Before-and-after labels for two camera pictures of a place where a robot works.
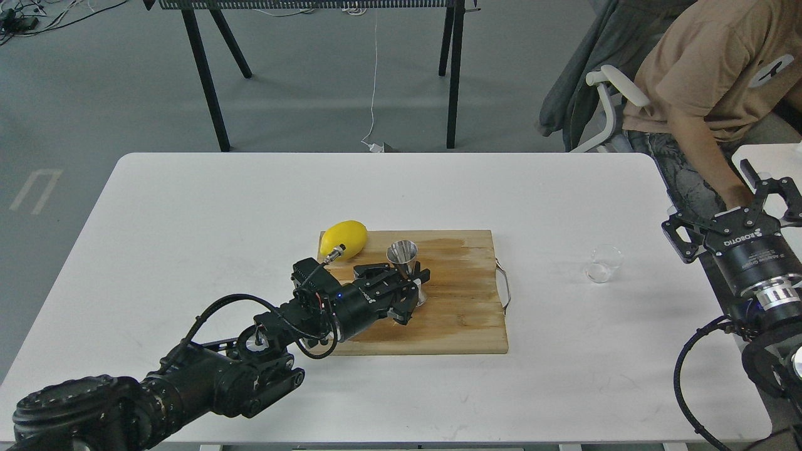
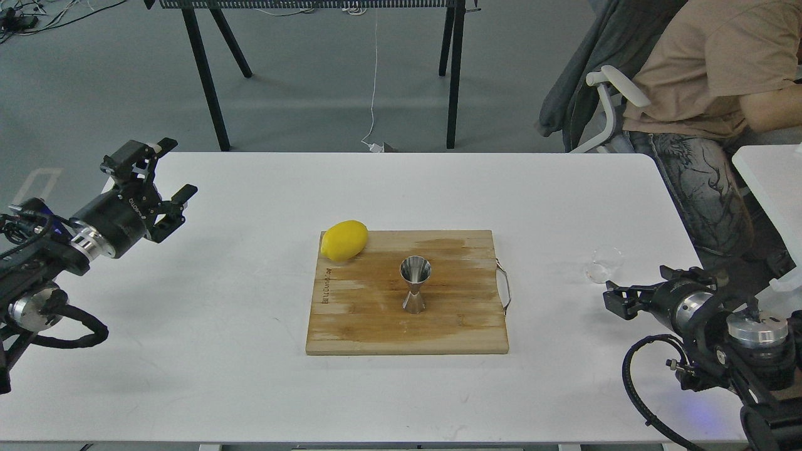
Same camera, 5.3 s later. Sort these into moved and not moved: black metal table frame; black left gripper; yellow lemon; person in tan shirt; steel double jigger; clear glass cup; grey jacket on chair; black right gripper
Moved: steel double jigger; black right gripper; black left gripper
Not moved: clear glass cup; person in tan shirt; black metal table frame; yellow lemon; grey jacket on chair
